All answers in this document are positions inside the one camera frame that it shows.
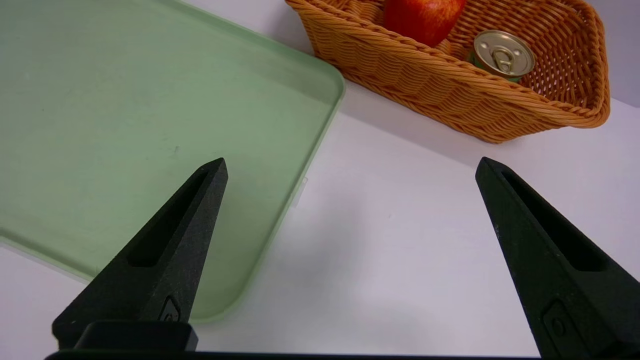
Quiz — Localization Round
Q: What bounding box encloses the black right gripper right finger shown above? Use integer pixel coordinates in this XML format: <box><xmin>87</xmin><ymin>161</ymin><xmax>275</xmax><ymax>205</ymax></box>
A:
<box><xmin>475</xmin><ymin>156</ymin><xmax>640</xmax><ymax>360</ymax></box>

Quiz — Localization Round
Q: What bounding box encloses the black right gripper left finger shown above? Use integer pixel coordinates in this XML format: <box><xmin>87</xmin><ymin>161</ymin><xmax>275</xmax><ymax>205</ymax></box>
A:
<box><xmin>52</xmin><ymin>157</ymin><xmax>228</xmax><ymax>348</ymax></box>

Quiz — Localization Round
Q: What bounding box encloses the tin can with gold lid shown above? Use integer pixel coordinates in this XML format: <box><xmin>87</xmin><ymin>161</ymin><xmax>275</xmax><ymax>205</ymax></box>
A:
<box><xmin>467</xmin><ymin>29</ymin><xmax>536</xmax><ymax>84</ymax></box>

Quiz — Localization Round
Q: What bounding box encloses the red apple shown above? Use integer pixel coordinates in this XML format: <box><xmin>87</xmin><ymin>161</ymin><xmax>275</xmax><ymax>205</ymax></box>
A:
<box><xmin>383</xmin><ymin>0</ymin><xmax>467</xmax><ymax>49</ymax></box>

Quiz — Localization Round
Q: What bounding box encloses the orange wicker basket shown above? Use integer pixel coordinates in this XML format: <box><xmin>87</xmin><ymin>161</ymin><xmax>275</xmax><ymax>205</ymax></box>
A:
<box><xmin>286</xmin><ymin>0</ymin><xmax>611</xmax><ymax>144</ymax></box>

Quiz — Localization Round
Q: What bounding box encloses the light green plastic tray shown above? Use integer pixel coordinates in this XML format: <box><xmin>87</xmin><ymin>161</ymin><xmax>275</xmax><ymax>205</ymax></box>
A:
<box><xmin>0</xmin><ymin>0</ymin><xmax>346</xmax><ymax>322</ymax></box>

